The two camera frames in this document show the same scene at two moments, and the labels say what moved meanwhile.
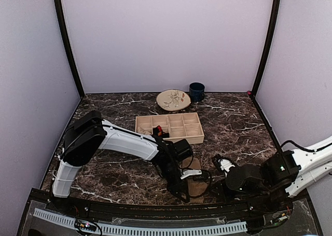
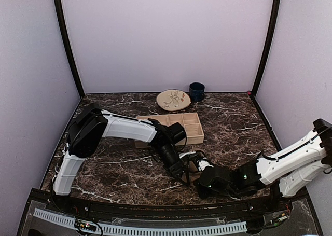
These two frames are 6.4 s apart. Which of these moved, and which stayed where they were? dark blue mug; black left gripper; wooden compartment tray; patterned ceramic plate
Moved: black left gripper
Stayed: patterned ceramic plate; wooden compartment tray; dark blue mug
